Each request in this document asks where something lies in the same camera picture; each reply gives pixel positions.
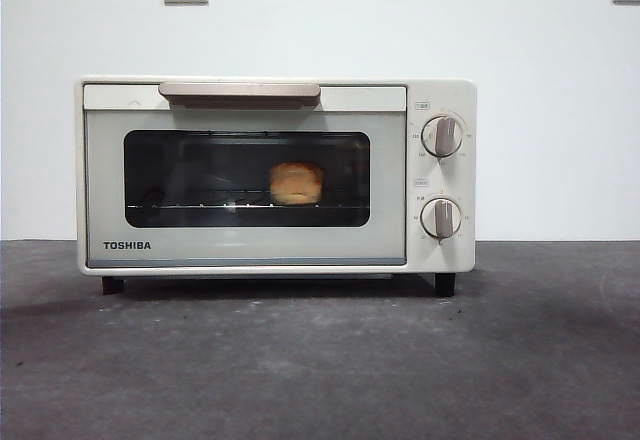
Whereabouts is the golden bread loaf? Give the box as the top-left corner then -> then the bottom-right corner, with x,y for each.
269,160 -> 326,206

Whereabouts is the oven door with beige handle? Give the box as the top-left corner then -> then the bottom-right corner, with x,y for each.
82,80 -> 407,267

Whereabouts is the white toaster oven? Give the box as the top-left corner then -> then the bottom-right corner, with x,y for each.
77,77 -> 477,297

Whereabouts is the beige oven knob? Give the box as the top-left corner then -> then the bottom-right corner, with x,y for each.
420,115 -> 465,158
419,197 -> 464,241

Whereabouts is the metal wire oven rack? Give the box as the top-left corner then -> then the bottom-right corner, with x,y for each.
127,202 -> 369,210

